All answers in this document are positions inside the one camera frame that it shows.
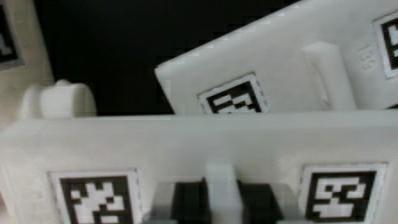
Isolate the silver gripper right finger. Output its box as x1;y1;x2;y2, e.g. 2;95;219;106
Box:
236;179;308;224

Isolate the white cabinet body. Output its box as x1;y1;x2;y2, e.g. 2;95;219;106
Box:
0;0;53;130

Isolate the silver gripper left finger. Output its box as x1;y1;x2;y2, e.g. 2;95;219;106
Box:
144;179;210;224

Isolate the white cabinet door panel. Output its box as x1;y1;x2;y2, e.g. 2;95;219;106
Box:
155;0;398;115

